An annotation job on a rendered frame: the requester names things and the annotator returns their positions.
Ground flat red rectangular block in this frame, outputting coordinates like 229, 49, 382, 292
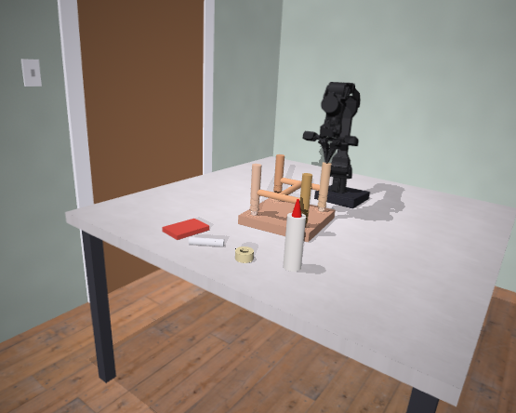
163, 219, 209, 240

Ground brown wooden stool legs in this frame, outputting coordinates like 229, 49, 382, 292
250, 154, 331, 223

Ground beige tape roll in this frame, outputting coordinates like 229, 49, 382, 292
235, 246, 254, 263

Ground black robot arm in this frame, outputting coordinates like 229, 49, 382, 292
320, 82, 361, 193

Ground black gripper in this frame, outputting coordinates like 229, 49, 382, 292
302, 117, 359, 164

